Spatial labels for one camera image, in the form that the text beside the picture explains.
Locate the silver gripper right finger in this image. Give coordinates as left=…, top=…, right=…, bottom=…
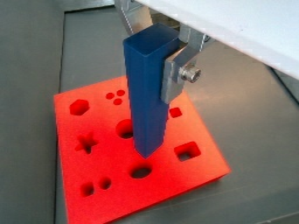
left=161, top=24, right=207, bottom=104

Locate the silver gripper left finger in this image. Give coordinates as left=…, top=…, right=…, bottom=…
left=115, top=0, right=154, bottom=35

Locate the blue rectangular bar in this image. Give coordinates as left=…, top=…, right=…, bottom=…
left=123, top=24, right=179, bottom=158

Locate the red foam shape board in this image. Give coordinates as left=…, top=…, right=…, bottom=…
left=54, top=76, right=230, bottom=224

